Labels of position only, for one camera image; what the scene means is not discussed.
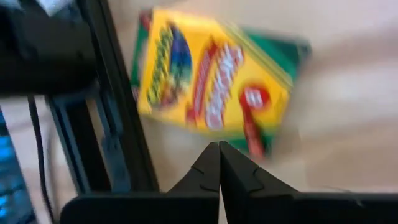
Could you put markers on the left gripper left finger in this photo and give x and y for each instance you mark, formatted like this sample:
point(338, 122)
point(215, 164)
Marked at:
point(205, 174)

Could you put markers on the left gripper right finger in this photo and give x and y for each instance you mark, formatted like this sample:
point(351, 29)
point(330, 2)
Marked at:
point(239, 177)

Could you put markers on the yellow Crayola crayon box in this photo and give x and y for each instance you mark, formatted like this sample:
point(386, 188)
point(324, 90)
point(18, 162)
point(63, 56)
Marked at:
point(280, 49)
point(217, 77)

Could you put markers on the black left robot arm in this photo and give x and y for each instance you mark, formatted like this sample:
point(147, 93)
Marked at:
point(46, 53)

